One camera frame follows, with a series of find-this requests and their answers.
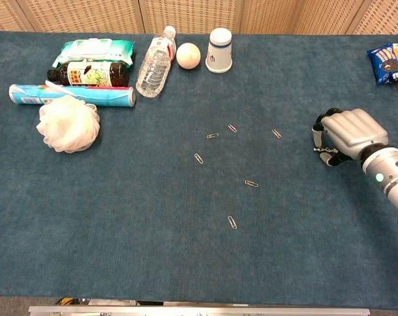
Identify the woven rattan folding screen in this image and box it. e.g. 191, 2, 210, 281
0, 0, 398, 36

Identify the blue plastic wrap roll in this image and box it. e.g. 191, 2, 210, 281
9, 84, 137, 108

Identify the aluminium profile rail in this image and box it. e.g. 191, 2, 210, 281
28, 305, 371, 316

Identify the white mesh bath sponge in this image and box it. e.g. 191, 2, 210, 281
36, 95, 101, 154

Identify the blue cookie packet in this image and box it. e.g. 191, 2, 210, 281
366, 43, 398, 86

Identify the cream white ball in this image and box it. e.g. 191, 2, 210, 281
176, 43, 202, 70

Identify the dark brown sauce bottle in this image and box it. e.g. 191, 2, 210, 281
47, 60, 130, 88

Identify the clear plastic water bottle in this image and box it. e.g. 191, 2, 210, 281
135, 25, 177, 99

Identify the green white wet wipes pack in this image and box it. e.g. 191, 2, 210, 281
52, 38, 136, 69

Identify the teal felt table cloth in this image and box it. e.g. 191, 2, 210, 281
0, 30, 398, 310

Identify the white paper cup blue print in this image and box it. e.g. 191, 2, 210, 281
205, 28, 233, 74

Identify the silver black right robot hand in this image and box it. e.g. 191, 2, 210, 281
312, 107, 389, 167

